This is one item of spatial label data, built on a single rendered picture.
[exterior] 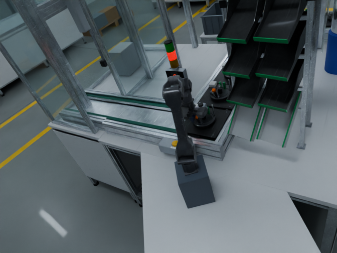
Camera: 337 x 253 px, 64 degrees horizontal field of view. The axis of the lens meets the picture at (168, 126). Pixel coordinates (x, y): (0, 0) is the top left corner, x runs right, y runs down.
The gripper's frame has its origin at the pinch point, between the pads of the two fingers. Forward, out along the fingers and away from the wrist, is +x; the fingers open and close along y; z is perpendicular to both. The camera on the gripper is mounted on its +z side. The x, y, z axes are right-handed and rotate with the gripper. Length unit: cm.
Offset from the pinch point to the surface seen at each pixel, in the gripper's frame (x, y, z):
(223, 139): 13.1, 16.5, -0.3
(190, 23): 1, -62, -118
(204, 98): 12.5, -9.4, -31.6
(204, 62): 24, -40, -92
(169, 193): 22.7, -0.9, 35.3
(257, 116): 1.2, 32.2, -9.4
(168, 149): 15.1, -12.1, 14.1
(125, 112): 18, -66, -11
